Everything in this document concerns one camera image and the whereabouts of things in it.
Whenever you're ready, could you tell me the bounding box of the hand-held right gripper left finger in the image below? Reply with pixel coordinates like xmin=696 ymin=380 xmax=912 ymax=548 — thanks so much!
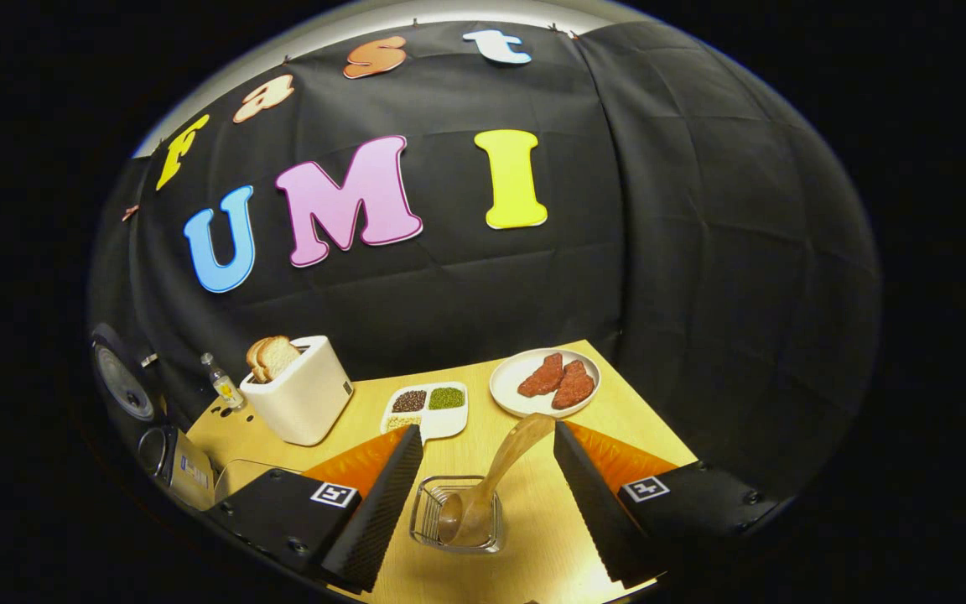
xmin=202 ymin=424 xmax=425 ymax=595

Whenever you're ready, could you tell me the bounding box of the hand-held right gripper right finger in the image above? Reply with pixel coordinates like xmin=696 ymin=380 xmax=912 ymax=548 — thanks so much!
xmin=553 ymin=419 xmax=786 ymax=590

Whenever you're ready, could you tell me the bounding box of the wire chopstick holder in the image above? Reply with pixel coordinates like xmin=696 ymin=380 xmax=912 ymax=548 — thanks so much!
xmin=409 ymin=476 xmax=505 ymax=555

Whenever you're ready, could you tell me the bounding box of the wooden spoon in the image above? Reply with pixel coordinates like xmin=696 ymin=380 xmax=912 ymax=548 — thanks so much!
xmin=437 ymin=413 xmax=557 ymax=546

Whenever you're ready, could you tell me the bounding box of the small glass bottle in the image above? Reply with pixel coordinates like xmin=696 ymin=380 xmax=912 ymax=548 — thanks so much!
xmin=200 ymin=352 xmax=246 ymax=410

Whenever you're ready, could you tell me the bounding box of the white divided dish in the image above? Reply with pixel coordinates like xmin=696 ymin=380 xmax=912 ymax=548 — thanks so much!
xmin=380 ymin=382 xmax=470 ymax=444

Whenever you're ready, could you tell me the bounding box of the red meat piece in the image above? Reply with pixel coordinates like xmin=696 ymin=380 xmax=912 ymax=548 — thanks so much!
xmin=518 ymin=353 xmax=565 ymax=398
xmin=552 ymin=361 xmax=596 ymax=410

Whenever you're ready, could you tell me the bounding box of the white toaster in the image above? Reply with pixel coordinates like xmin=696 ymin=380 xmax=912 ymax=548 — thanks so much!
xmin=240 ymin=336 xmax=356 ymax=447

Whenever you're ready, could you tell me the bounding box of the white round plate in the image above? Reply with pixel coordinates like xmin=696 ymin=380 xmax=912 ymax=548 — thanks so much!
xmin=489 ymin=347 xmax=602 ymax=419

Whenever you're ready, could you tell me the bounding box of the black backdrop cloth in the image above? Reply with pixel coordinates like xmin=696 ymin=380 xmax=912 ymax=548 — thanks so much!
xmin=87 ymin=18 xmax=882 ymax=504

